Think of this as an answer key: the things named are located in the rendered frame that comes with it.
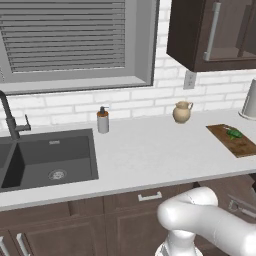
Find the grey soap dispenser orange collar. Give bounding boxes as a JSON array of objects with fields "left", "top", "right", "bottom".
[{"left": 96, "top": 105, "right": 111, "bottom": 135}]

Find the dark grey sink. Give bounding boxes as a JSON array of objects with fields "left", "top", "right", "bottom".
[{"left": 0, "top": 128, "right": 100, "bottom": 194}]

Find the beige ceramic jug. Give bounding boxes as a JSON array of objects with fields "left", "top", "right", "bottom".
[{"left": 172, "top": 100, "right": 195, "bottom": 125}]

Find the dark grey tap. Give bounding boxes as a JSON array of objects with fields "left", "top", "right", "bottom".
[{"left": 0, "top": 90, "right": 33, "bottom": 141}]

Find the green broccoli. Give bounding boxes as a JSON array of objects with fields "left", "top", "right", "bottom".
[{"left": 226, "top": 127, "right": 244, "bottom": 141}]

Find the silver drawer handle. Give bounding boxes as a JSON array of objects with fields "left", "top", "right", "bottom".
[{"left": 137, "top": 190, "right": 164, "bottom": 203}]

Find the grey wall cupboard handle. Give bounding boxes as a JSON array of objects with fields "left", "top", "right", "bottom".
[{"left": 202, "top": 1, "right": 222, "bottom": 62}]

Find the grey window with blinds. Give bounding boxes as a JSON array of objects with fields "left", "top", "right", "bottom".
[{"left": 0, "top": 0, "right": 161, "bottom": 96}]

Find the grey wall socket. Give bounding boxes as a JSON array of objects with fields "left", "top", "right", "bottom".
[{"left": 183, "top": 70, "right": 198, "bottom": 91}]

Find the silver cupboard door handle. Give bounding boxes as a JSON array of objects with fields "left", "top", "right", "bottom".
[
  {"left": 15, "top": 232, "right": 33, "bottom": 256},
  {"left": 0, "top": 235, "right": 11, "bottom": 256}
]

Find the dark brown wall cupboard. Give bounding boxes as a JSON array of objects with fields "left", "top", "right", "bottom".
[{"left": 166, "top": 0, "right": 256, "bottom": 73}]

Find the brown drawer front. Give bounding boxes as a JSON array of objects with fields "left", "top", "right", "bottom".
[{"left": 103, "top": 182, "right": 198, "bottom": 215}]

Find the glass cupboard door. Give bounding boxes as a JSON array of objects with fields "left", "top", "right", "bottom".
[{"left": 194, "top": 0, "right": 256, "bottom": 73}]

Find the brown base cupboard door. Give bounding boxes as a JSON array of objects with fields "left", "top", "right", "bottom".
[
  {"left": 0, "top": 229, "right": 16, "bottom": 256},
  {"left": 9, "top": 213, "right": 107, "bottom": 256},
  {"left": 104, "top": 207, "right": 172, "bottom": 256}
]

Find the brown wooden cutting board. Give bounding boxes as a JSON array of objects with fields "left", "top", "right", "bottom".
[{"left": 205, "top": 123, "right": 256, "bottom": 159}]

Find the grey metal peeler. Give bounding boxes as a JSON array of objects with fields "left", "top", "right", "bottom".
[{"left": 228, "top": 199, "right": 256, "bottom": 220}]

